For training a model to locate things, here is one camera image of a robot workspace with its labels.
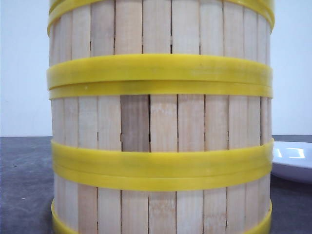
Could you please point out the bamboo steamer basket two buns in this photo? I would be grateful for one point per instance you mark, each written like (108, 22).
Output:
(142, 131)

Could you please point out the bamboo steamer basket single bun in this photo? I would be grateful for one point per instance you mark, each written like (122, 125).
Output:
(134, 47)

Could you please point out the bottom bamboo steamer basket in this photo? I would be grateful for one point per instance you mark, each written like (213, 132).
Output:
(83, 209)

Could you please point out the white ceramic plate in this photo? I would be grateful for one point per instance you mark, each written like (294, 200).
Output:
(293, 161)

